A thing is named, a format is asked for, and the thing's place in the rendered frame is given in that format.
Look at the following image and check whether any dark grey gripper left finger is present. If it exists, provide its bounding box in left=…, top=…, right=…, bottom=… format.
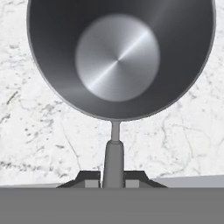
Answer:
left=56, top=170, right=102, bottom=189

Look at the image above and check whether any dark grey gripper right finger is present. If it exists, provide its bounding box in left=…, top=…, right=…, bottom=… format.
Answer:
left=123, top=170, right=169, bottom=189

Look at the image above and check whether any grey steel measuring cup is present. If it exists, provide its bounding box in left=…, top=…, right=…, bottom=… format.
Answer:
left=26, top=0, right=217, bottom=189

